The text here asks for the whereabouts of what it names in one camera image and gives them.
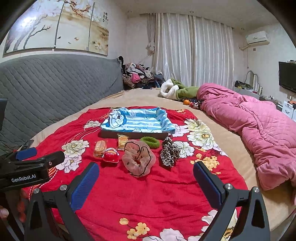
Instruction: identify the brown rice cracker packet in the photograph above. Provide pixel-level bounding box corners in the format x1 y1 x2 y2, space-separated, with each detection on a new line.
93 140 107 158

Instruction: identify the red blue toy helmet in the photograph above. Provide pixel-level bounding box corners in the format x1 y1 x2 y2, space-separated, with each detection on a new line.
102 148 119 164

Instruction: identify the yellow rice cracker packet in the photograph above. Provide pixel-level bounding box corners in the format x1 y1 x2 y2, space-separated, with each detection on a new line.
117 134 129 150

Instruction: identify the pink mesh scrunchie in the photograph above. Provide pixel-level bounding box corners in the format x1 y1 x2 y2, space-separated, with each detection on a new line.
122 140 156 178

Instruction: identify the leopard print scrunchie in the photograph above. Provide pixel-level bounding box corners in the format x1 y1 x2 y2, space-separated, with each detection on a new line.
160 137 181 167

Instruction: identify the green fuzzy scrunchie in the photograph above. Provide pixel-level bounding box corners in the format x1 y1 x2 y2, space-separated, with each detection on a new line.
140 137 160 149

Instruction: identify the beige bed sheet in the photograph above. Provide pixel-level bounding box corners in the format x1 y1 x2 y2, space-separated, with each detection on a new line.
33 88 295 230

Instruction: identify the grey quilted headboard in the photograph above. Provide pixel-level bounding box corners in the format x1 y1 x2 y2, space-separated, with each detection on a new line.
1 54 123 154

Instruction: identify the pink quilted duvet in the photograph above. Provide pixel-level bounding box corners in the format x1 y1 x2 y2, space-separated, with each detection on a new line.
197 83 295 190

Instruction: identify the red floral blanket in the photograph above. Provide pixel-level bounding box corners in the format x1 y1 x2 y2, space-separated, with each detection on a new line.
37 108 247 240

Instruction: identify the blue striped cartoon tray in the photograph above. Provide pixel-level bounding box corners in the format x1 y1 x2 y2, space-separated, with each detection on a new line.
100 108 176 140

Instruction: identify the white drawer cabinet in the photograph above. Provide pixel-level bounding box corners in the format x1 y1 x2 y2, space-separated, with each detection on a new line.
281 101 296 122

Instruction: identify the pile of clothes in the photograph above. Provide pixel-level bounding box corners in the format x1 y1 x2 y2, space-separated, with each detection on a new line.
118 56 165 90

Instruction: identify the small red patterned item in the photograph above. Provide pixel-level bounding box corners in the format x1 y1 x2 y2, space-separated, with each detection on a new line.
189 101 202 109

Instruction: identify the orange fruit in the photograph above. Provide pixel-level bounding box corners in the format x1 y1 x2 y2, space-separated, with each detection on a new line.
183 99 190 105

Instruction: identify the oval mirror on dresser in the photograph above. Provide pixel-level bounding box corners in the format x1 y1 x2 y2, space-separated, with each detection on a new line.
245 70 260 92

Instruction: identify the green white plush garment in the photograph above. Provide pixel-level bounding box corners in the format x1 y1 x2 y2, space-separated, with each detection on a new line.
159 79 199 100

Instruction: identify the white sheer curtain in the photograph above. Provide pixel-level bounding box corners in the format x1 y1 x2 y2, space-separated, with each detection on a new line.
147 13 234 88

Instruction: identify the white air conditioner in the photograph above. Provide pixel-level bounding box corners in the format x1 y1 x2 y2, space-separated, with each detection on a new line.
239 31 270 51

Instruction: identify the floral wall painting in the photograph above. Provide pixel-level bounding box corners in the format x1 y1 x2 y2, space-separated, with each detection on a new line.
4 0 109 56

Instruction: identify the black wall television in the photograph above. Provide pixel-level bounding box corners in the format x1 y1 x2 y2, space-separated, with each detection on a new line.
278 62 296 93

